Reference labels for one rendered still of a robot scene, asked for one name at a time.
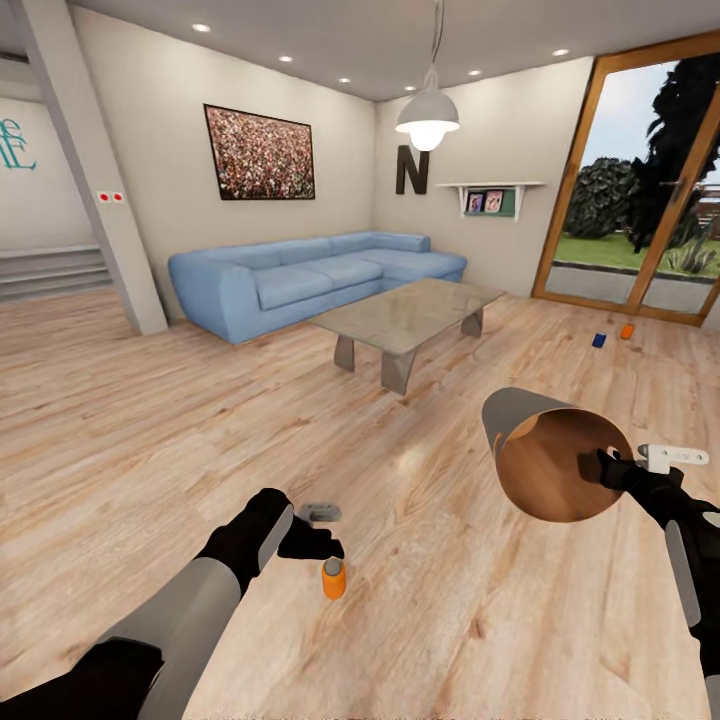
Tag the room light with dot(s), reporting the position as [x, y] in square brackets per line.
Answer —
[429, 105]

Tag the trash can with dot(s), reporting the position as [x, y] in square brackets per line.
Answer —
[546, 454]

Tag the sofa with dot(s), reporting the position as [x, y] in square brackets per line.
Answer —
[248, 292]

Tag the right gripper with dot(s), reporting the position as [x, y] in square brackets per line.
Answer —
[626, 476]

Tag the door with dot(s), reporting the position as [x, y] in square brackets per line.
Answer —
[637, 226]

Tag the coffee table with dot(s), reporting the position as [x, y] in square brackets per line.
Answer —
[401, 320]

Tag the shelf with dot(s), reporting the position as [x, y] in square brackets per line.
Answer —
[512, 198]

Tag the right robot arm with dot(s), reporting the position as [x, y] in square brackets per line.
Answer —
[692, 535]

